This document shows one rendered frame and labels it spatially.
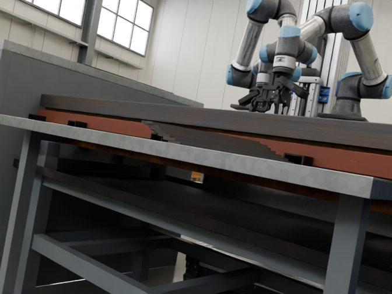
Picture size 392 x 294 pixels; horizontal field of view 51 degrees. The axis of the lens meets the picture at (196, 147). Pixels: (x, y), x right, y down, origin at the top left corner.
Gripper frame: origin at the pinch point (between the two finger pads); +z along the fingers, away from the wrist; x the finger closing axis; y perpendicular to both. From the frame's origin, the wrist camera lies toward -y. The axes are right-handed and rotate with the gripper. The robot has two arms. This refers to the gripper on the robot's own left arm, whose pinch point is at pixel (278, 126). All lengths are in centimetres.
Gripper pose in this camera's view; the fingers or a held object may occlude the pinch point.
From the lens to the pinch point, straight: 146.4
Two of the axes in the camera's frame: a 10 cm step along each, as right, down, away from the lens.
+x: -6.3, -1.2, -7.7
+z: -1.7, 9.8, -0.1
